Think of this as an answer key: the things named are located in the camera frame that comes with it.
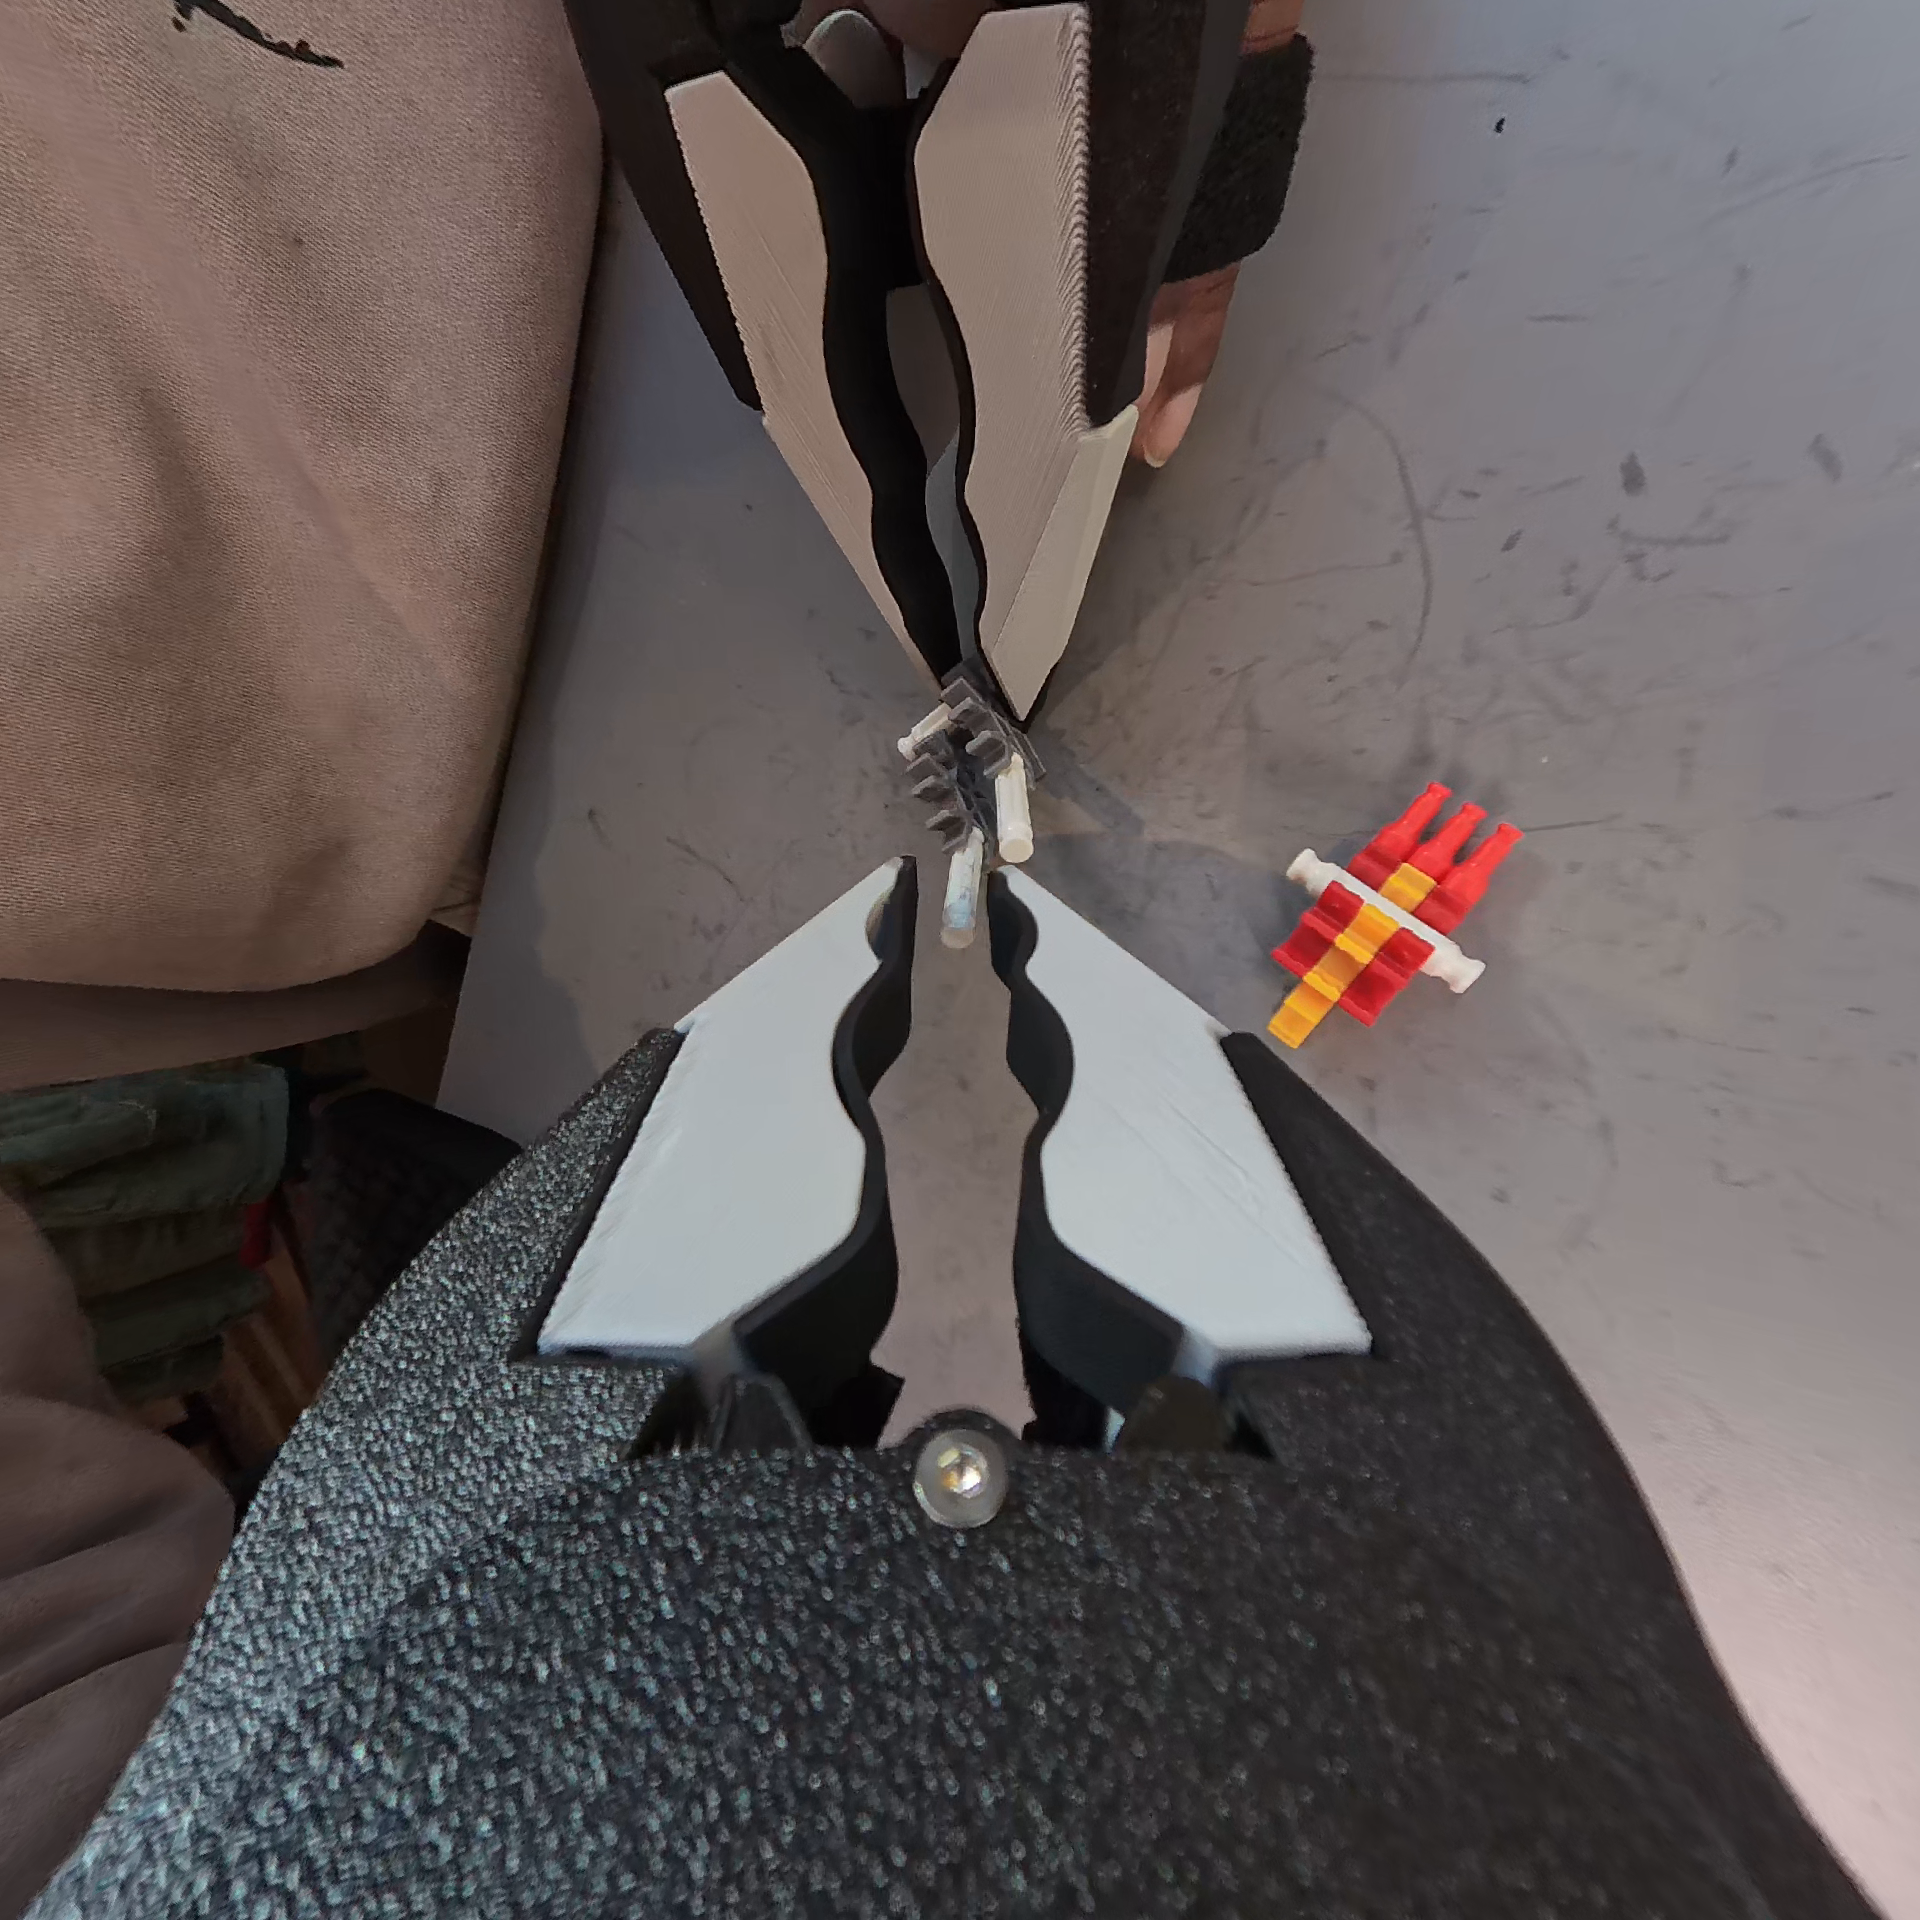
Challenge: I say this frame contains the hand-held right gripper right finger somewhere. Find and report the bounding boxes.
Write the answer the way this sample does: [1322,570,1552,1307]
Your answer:
[986,867,1372,1449]

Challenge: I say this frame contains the red and yellow connector stack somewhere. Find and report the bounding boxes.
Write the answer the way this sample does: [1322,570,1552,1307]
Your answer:
[1265,782,1524,1048]

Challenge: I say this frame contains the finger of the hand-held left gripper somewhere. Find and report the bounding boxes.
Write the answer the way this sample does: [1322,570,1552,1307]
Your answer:
[667,74,958,690]
[914,0,1141,723]

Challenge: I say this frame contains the person's beige sweatshirt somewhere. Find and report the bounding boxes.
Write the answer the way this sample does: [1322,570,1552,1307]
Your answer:
[0,0,603,1920]

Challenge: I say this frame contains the person's left hand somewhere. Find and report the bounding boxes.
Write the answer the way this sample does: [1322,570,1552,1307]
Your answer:
[1130,260,1247,469]

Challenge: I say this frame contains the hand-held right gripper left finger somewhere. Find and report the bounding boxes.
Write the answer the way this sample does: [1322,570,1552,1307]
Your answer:
[538,857,923,1449]

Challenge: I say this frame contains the dark green cloth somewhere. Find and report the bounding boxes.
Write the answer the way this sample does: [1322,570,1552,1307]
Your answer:
[0,1067,295,1403]

